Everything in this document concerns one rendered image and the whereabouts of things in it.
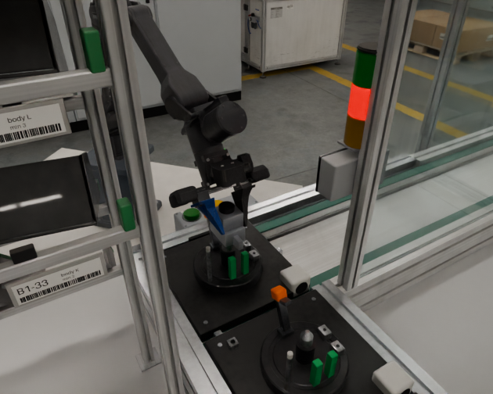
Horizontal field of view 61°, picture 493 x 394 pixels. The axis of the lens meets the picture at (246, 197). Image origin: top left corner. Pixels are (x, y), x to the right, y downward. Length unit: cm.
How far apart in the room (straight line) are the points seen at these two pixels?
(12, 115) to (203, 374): 52
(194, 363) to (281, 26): 452
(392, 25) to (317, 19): 467
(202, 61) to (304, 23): 158
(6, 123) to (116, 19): 11
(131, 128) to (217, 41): 370
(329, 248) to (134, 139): 71
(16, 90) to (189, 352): 54
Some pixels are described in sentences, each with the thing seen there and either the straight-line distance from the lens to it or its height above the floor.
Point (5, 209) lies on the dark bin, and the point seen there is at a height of 133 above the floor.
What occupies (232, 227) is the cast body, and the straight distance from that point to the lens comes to 77.
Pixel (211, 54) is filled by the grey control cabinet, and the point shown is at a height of 50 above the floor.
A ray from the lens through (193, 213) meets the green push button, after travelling 102.
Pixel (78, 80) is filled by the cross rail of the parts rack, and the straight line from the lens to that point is 36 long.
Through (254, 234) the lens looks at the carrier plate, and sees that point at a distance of 95.
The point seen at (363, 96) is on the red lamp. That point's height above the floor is 135.
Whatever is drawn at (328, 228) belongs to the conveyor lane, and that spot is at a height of 92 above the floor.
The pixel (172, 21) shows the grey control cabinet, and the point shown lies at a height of 82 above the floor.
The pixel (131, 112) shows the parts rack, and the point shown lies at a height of 143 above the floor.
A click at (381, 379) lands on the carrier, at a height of 99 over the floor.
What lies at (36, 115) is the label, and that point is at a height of 145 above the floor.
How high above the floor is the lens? 157
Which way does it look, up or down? 34 degrees down
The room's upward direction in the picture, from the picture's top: straight up
